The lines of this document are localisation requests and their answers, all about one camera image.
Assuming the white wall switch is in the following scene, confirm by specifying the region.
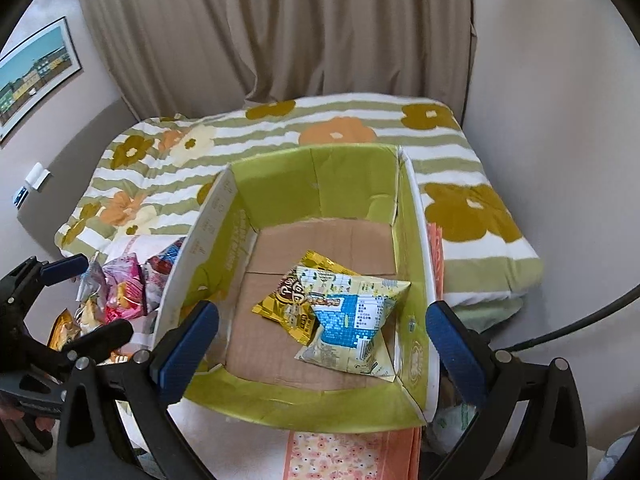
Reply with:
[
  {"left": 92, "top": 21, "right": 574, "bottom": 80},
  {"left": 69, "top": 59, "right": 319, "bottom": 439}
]
[{"left": 25, "top": 162, "right": 52, "bottom": 191}]

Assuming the yellow snack packet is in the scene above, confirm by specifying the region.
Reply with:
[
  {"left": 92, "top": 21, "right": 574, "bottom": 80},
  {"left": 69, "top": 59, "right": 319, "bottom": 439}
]
[{"left": 251, "top": 250, "right": 361, "bottom": 346}]

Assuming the green cardboard box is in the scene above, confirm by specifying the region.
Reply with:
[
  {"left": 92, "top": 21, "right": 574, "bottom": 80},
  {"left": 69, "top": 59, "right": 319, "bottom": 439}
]
[{"left": 150, "top": 142, "right": 443, "bottom": 433}]

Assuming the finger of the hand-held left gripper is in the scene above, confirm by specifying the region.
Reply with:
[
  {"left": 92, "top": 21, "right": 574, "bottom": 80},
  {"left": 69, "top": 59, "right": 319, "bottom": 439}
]
[
  {"left": 30, "top": 319, "right": 135, "bottom": 368},
  {"left": 0, "top": 254, "right": 90, "bottom": 306}
]

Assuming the orange floral cloth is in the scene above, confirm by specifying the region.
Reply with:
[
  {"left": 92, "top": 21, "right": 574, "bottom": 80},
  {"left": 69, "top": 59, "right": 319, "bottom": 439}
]
[{"left": 282, "top": 220, "right": 446, "bottom": 480}]

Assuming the pale green bed sheet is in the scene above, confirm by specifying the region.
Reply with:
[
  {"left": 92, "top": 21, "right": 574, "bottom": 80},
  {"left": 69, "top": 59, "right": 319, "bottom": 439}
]
[{"left": 445, "top": 295, "right": 526, "bottom": 333}]

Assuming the striped floral blanket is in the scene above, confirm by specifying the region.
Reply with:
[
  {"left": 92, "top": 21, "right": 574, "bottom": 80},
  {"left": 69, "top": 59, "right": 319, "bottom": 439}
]
[{"left": 54, "top": 92, "right": 545, "bottom": 311}]

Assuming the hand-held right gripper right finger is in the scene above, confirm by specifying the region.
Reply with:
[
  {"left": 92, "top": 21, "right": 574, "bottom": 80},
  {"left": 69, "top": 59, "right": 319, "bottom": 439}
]
[{"left": 422, "top": 300, "right": 588, "bottom": 480}]

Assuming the white and blue snack packet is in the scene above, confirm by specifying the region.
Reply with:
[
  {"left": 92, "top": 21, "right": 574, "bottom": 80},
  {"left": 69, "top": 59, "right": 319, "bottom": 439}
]
[{"left": 292, "top": 265, "right": 412, "bottom": 377}]

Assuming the white plastic bag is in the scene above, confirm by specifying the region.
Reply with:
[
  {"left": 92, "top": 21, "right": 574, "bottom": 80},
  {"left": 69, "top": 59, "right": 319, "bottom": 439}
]
[{"left": 425, "top": 400, "right": 478, "bottom": 453}]

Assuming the white cloth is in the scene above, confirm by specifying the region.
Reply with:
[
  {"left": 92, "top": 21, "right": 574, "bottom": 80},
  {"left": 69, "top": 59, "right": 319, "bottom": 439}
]
[{"left": 102, "top": 232, "right": 186, "bottom": 267}]

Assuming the pile of assorted snack bags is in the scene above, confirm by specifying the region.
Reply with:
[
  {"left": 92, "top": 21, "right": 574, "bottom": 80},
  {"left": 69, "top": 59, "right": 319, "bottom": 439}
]
[{"left": 47, "top": 237, "right": 188, "bottom": 366}]

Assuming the black cable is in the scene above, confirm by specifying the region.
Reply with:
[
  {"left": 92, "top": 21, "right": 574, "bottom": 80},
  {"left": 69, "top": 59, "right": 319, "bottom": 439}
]
[{"left": 492, "top": 280, "right": 640, "bottom": 353}]

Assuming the framed wall picture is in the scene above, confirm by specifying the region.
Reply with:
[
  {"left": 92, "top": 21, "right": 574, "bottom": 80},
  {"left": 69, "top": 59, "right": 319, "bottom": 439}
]
[{"left": 0, "top": 16, "right": 82, "bottom": 147}]

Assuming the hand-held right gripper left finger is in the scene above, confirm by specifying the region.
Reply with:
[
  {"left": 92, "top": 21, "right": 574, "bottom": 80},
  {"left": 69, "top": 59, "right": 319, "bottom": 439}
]
[{"left": 56, "top": 300, "right": 221, "bottom": 480}]

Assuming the beige curtain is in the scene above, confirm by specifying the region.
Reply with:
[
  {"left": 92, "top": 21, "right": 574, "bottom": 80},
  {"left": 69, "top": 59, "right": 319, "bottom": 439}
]
[{"left": 75, "top": 0, "right": 476, "bottom": 121}]

